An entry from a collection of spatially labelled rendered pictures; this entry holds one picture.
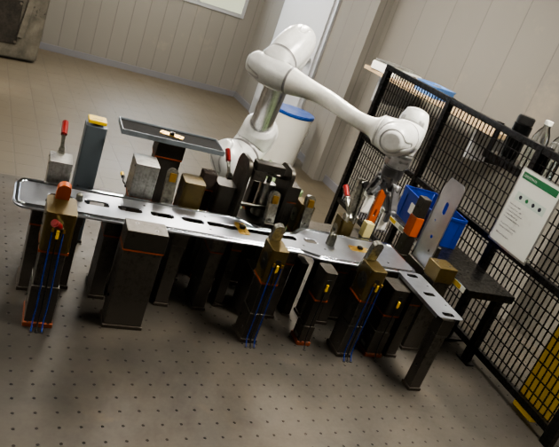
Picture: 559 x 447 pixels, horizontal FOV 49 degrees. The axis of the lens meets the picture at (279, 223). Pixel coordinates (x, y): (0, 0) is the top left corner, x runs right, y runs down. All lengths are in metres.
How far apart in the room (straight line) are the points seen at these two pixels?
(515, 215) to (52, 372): 1.70
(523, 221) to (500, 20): 2.94
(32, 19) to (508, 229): 6.03
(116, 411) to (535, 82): 3.83
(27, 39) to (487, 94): 4.91
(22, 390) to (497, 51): 4.25
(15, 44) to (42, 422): 6.26
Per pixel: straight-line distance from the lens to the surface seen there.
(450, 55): 5.49
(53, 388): 1.70
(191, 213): 2.07
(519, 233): 2.47
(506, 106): 4.90
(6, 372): 1.72
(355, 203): 2.37
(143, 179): 2.06
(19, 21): 7.51
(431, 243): 2.39
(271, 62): 2.28
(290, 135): 6.44
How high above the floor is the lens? 1.79
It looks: 21 degrees down
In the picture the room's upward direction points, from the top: 20 degrees clockwise
